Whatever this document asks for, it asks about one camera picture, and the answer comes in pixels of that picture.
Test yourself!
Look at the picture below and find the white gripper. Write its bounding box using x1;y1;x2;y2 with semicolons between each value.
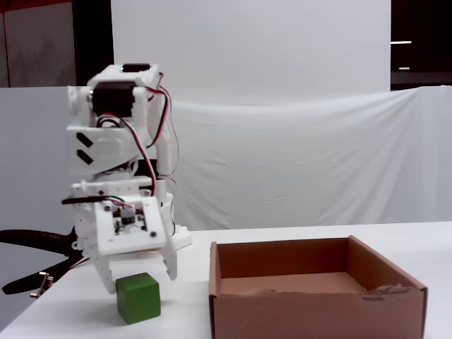
70;175;179;296

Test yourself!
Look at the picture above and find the green wooden cube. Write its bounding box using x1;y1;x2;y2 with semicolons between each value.
115;272;162;326

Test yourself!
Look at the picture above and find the brown cardboard box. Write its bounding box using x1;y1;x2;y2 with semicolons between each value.
208;234;429;339

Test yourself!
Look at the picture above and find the black spring clamp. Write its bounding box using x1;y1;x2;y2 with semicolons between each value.
0;229;81;296

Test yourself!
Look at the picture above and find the white cloth backdrop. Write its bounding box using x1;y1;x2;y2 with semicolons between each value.
0;83;452;232

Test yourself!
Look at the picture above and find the brown wooden door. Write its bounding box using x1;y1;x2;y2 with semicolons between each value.
0;0;77;88

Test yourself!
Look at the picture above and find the white backdrop board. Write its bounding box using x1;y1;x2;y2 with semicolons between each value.
110;0;393;107

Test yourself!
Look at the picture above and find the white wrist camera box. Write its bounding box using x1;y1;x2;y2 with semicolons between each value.
93;196;168;256

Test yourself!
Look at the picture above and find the black camera cable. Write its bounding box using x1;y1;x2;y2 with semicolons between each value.
61;196;135;213

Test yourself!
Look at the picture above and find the red black servo cable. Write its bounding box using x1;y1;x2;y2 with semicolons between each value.
144;72;179;237
95;112;158;197

